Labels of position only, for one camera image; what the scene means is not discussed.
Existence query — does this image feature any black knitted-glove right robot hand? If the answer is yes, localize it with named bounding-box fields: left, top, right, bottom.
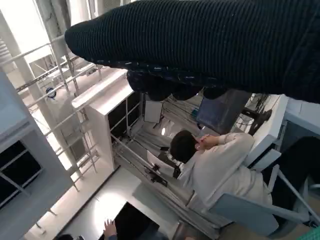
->
left=64, top=0, right=320, bottom=103

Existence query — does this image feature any dark computer monitor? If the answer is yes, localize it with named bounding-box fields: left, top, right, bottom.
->
left=195, top=88, right=248, bottom=133

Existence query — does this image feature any small white board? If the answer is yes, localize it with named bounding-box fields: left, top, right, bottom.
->
left=144, top=99, right=163, bottom=124

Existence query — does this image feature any white desk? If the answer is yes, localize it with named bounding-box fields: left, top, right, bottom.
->
left=234, top=93, right=291, bottom=156

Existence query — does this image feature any white cabinet with dark panels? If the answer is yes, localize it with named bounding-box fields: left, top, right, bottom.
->
left=71, top=68, right=146, bottom=170

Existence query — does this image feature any person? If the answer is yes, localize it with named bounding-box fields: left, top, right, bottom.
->
left=56, top=219, right=120, bottom=240
left=169, top=129, right=320, bottom=218

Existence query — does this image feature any black clamp device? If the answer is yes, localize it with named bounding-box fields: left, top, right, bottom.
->
left=146, top=162, right=168, bottom=186

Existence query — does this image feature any grey office chair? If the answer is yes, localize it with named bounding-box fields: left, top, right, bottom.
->
left=207, top=134, right=320, bottom=237

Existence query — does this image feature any black laptop screen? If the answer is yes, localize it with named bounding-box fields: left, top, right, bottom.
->
left=113, top=201, right=161, bottom=240

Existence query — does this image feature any large white dark-panelled cabinet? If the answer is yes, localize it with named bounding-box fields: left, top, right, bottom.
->
left=0, top=72, right=73, bottom=240

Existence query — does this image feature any green cutting mat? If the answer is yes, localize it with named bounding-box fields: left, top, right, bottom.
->
left=294, top=223, right=320, bottom=240

